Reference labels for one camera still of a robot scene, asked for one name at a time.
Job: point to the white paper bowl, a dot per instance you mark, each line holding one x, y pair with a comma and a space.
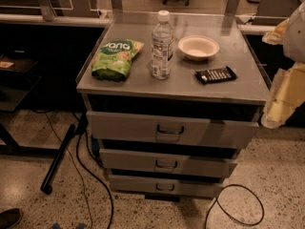
198, 48

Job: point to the black table leg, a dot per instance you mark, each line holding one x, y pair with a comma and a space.
46, 187

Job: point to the black side table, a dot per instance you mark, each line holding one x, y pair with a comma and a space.
16, 82

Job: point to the grey drawer cabinet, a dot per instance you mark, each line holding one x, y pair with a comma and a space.
182, 94

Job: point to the yellow taped gripper finger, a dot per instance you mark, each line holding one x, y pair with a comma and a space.
276, 36
286, 95

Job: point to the grey bottom drawer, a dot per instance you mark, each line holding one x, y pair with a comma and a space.
174, 187

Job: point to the grey middle drawer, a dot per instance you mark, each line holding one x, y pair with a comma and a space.
169, 164

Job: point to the grey drawer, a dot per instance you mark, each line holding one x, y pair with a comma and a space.
169, 164
174, 187
171, 129

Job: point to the clear plastic water bottle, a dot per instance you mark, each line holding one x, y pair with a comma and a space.
162, 46

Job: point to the grey top drawer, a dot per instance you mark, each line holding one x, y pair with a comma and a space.
171, 129

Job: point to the dark shoe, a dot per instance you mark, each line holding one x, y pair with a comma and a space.
10, 218

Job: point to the green snack bag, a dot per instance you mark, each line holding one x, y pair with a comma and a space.
114, 59

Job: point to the black candy bar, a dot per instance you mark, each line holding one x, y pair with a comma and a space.
216, 75

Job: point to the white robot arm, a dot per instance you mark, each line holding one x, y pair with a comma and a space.
294, 38

